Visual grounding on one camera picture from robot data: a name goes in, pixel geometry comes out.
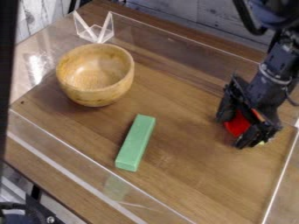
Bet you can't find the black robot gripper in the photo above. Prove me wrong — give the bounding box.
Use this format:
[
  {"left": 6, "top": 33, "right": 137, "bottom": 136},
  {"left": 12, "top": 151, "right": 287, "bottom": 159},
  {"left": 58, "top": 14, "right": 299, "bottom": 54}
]
[{"left": 217, "top": 75, "right": 282, "bottom": 150}]

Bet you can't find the red plush strawberry toy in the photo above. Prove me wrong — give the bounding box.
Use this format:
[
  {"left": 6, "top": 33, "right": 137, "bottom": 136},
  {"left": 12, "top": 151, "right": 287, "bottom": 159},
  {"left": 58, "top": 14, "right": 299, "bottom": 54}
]
[{"left": 225, "top": 108, "right": 266, "bottom": 140}]

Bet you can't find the dark robot arm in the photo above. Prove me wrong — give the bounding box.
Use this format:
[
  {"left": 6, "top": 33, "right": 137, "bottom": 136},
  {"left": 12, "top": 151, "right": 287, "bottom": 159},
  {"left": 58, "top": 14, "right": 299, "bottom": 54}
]
[{"left": 217, "top": 0, "right": 299, "bottom": 149}]

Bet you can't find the green rectangular block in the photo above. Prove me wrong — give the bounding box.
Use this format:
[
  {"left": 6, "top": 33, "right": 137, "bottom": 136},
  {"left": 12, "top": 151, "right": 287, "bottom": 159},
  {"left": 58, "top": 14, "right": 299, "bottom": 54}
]
[{"left": 115, "top": 115, "right": 155, "bottom": 172}]

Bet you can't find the wooden bowl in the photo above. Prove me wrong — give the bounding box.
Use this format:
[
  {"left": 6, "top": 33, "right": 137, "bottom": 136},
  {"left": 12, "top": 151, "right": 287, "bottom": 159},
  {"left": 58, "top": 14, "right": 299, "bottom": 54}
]
[{"left": 56, "top": 44, "right": 135, "bottom": 107}]

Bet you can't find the clear acrylic corner bracket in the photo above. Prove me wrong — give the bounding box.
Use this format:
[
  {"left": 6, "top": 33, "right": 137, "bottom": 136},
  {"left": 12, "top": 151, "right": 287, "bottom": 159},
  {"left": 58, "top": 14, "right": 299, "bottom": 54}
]
[{"left": 72, "top": 11, "right": 115, "bottom": 44}]

